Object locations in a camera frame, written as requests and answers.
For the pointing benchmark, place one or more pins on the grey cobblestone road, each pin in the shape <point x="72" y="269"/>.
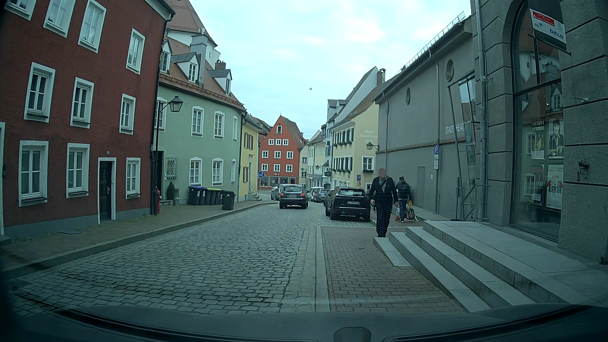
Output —
<point x="228" y="256"/>

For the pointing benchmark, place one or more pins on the grey plaster building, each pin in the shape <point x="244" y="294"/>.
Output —
<point x="418" y="142"/>

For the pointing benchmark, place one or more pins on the blue parking sign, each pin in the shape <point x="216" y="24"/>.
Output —
<point x="436" y="156"/>

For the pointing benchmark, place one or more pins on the row of parked cars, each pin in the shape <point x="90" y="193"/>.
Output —
<point x="317" y="194"/>

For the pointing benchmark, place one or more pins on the row of waste bins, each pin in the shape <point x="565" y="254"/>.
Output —
<point x="209" y="195"/>

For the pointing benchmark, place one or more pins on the blue round road sign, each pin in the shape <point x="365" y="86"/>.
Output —
<point x="261" y="175"/>

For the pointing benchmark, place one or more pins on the grey stone building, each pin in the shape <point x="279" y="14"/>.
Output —
<point x="536" y="118"/>

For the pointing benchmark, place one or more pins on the black car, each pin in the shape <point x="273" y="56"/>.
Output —
<point x="349" y="203"/>

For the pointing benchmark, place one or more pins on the pale green building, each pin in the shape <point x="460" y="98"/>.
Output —
<point x="204" y="147"/>

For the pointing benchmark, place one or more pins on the grey stone steps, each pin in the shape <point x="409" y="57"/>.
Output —
<point x="465" y="266"/>

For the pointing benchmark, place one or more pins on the pale yellow building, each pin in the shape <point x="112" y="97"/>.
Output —
<point x="354" y="147"/>

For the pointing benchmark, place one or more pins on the row of pale buildings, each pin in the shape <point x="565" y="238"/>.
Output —
<point x="316" y="164"/>

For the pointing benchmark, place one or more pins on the dark red building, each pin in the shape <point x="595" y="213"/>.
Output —
<point x="71" y="118"/>

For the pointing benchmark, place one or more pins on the potted bush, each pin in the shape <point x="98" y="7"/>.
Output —
<point x="170" y="191"/>

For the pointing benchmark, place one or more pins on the red gabled building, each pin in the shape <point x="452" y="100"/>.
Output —
<point x="280" y="152"/>

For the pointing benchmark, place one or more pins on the red hydrant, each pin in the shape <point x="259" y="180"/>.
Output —
<point x="157" y="200"/>

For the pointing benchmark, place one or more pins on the grey car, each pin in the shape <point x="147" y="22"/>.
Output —
<point x="293" y="195"/>

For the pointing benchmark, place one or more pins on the car's own bonnet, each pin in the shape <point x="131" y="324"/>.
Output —
<point x="190" y="327"/>

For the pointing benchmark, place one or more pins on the wall street lamp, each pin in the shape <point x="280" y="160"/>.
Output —
<point x="175" y="104"/>
<point x="369" y="146"/>

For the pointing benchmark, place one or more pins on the person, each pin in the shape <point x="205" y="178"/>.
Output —
<point x="383" y="199"/>
<point x="403" y="194"/>

